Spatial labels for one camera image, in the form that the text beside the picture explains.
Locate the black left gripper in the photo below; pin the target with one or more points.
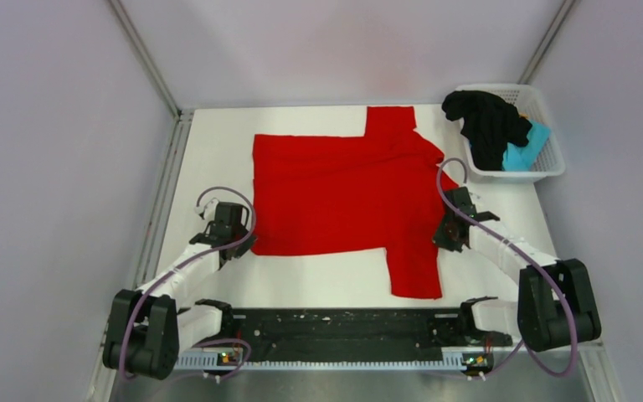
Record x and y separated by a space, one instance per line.
242 250

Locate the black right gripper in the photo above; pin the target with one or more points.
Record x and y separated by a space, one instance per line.
439 238

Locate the red t-shirt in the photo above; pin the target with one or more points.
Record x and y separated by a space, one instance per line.
326 195

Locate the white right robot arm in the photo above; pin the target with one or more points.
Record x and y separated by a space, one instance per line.
555 304

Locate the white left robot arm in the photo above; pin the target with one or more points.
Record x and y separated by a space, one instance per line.
150 326

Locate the blue t-shirt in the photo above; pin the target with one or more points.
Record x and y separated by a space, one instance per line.
521 159

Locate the black t-shirt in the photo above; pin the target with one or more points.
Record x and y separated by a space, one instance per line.
490 125

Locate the white plastic basket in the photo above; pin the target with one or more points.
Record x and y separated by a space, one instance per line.
529 101

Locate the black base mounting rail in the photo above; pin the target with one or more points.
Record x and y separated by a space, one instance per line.
353 335

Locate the aluminium frame rail left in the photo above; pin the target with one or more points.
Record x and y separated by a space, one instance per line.
147 260

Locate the white slotted cable duct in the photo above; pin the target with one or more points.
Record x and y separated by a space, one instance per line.
208 361

